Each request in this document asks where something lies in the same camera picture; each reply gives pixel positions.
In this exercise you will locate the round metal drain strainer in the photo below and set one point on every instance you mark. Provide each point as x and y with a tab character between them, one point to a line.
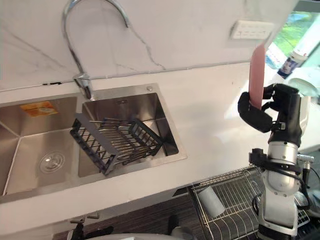
51	162

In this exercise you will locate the chrome gooseneck faucet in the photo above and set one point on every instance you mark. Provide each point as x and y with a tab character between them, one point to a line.
75	50

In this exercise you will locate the white bottle with blue label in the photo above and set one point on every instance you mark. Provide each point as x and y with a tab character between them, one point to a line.
290	63

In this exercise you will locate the white wall outlet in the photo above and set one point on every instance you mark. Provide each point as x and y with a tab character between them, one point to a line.
251	30

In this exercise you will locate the grey cup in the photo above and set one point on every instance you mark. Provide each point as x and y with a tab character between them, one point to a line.
211	202

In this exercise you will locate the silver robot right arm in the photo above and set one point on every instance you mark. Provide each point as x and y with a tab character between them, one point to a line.
277	195

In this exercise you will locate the white round container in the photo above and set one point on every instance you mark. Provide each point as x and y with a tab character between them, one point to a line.
303	86

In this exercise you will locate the grey robot torso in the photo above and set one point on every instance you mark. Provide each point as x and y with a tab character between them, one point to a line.
140	235

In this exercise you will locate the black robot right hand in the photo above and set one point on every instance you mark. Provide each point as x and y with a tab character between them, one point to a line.
287	117

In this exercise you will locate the stainless steel double sink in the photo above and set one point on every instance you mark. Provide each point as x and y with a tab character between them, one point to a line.
50	140

